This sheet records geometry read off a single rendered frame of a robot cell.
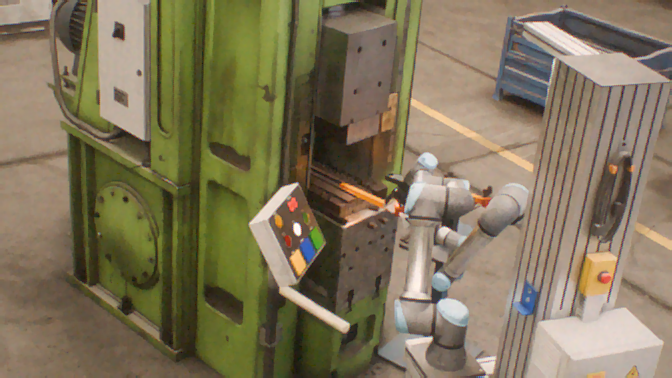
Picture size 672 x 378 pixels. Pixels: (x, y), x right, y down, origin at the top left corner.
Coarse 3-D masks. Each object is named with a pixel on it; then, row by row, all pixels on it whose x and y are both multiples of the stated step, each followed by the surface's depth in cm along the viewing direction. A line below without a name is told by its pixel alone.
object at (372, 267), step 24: (360, 216) 429; (384, 216) 439; (336, 240) 425; (384, 240) 447; (312, 264) 446; (336, 264) 429; (360, 264) 440; (384, 264) 455; (312, 288) 447; (336, 288) 434; (360, 288) 447
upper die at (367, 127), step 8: (320, 120) 415; (360, 120) 410; (368, 120) 413; (376, 120) 418; (320, 128) 417; (328, 128) 413; (336, 128) 410; (344, 128) 407; (352, 128) 407; (360, 128) 411; (368, 128) 416; (376, 128) 420; (336, 136) 411; (344, 136) 408; (352, 136) 409; (360, 136) 414; (368, 136) 418; (344, 144) 410
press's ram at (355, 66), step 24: (336, 24) 392; (360, 24) 395; (384, 24) 398; (336, 48) 390; (360, 48) 392; (384, 48) 403; (336, 72) 394; (360, 72) 397; (384, 72) 409; (336, 96) 397; (360, 96) 403; (384, 96) 415; (336, 120) 401
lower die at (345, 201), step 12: (324, 168) 451; (312, 180) 439; (324, 180) 439; (348, 180) 442; (312, 192) 432; (324, 192) 432; (336, 192) 431; (348, 192) 430; (324, 204) 429; (336, 204) 424; (348, 204) 426; (360, 204) 432
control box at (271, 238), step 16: (288, 192) 382; (272, 208) 371; (288, 208) 378; (304, 208) 389; (256, 224) 363; (272, 224) 364; (288, 224) 375; (304, 224) 386; (272, 240) 364; (272, 256) 367; (288, 256) 368; (272, 272) 370; (288, 272) 368; (304, 272) 376
